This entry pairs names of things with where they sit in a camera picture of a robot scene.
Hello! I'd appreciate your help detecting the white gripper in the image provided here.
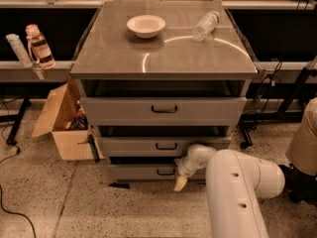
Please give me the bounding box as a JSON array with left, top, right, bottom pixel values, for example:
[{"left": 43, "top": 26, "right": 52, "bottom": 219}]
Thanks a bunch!
[{"left": 173, "top": 156, "right": 207, "bottom": 192}]

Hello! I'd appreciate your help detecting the grey bottom drawer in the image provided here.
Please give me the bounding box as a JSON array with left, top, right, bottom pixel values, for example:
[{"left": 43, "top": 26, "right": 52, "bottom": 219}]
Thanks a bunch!
[{"left": 107, "top": 163, "right": 221, "bottom": 182}]

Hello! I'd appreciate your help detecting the grey drawer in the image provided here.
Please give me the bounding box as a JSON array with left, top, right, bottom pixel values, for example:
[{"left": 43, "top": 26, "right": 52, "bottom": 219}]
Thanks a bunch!
[
  {"left": 80, "top": 97, "right": 247, "bottom": 126},
  {"left": 97, "top": 137, "right": 231, "bottom": 157},
  {"left": 107, "top": 163, "right": 221, "bottom": 182}
]

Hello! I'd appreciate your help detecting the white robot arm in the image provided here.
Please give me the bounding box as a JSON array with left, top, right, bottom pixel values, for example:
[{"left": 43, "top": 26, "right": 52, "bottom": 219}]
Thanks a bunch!
[{"left": 174, "top": 144, "right": 285, "bottom": 238}]

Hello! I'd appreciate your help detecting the grey middle drawer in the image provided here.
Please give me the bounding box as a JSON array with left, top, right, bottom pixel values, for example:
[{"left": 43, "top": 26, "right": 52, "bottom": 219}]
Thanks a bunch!
[{"left": 97, "top": 137, "right": 231, "bottom": 157}]

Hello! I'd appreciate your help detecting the grey top drawer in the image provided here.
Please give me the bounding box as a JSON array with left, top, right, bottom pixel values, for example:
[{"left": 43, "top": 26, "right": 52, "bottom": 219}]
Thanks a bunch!
[{"left": 80, "top": 97, "right": 247, "bottom": 126}]

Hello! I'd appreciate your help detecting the grey drawer cabinet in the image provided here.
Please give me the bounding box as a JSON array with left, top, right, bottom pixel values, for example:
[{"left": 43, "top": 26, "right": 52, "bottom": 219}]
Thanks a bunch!
[{"left": 71, "top": 1, "right": 257, "bottom": 167}]

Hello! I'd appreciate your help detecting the open cardboard box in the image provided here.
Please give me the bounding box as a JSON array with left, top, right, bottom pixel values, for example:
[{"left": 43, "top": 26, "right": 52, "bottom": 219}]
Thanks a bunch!
[{"left": 32, "top": 82, "right": 103, "bottom": 162}]

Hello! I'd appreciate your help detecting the black table leg right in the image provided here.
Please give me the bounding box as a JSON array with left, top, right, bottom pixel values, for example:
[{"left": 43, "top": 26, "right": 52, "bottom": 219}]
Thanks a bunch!
[{"left": 239, "top": 57, "right": 317, "bottom": 149}]

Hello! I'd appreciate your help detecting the black table leg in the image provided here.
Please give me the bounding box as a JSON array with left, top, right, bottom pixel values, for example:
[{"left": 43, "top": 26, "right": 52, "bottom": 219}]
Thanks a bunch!
[
  {"left": 239, "top": 57, "right": 317, "bottom": 149},
  {"left": 0, "top": 96, "right": 31, "bottom": 146}
]

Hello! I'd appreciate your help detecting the clear plastic water bottle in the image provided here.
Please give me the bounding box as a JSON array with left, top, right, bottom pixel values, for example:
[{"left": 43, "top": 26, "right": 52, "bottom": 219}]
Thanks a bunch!
[{"left": 192, "top": 11, "right": 220, "bottom": 42}]

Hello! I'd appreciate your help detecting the white bowl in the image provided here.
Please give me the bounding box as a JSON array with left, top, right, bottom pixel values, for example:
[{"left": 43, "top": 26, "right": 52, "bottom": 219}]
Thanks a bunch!
[{"left": 127, "top": 15, "right": 165, "bottom": 39}]

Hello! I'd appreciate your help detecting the black table leg left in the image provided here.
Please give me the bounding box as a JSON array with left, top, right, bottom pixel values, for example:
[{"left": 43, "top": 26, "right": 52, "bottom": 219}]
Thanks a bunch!
[{"left": 0, "top": 96, "right": 31, "bottom": 146}]

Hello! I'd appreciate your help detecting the pink striped bottle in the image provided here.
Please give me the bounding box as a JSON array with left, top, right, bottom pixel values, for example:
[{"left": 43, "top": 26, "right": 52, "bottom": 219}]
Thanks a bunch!
[{"left": 26, "top": 24, "right": 55, "bottom": 70}]

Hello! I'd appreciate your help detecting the white cylindrical bottle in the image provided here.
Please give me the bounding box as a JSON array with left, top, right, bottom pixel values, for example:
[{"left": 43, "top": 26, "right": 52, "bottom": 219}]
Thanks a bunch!
[{"left": 6, "top": 34, "right": 33, "bottom": 67}]

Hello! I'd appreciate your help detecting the grey workbench rail right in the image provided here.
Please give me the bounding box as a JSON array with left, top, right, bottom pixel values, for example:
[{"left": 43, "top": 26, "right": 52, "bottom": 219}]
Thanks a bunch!
[{"left": 252, "top": 61, "right": 307, "bottom": 84}]

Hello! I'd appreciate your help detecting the grey workbench rail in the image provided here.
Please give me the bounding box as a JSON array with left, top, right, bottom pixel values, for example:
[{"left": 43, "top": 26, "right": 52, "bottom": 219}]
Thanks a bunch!
[
  {"left": 0, "top": 61, "right": 72, "bottom": 82},
  {"left": 252, "top": 61, "right": 307, "bottom": 84}
]

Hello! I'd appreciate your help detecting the black floor cable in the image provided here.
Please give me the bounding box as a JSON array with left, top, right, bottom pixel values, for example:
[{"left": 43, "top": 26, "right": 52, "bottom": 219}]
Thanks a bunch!
[{"left": 0, "top": 96, "right": 38, "bottom": 238}]

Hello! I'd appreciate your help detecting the grey workbench rail left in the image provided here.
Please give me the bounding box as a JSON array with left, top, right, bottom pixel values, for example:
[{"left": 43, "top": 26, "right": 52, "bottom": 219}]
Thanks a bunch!
[{"left": 0, "top": 61, "right": 72, "bottom": 82}]

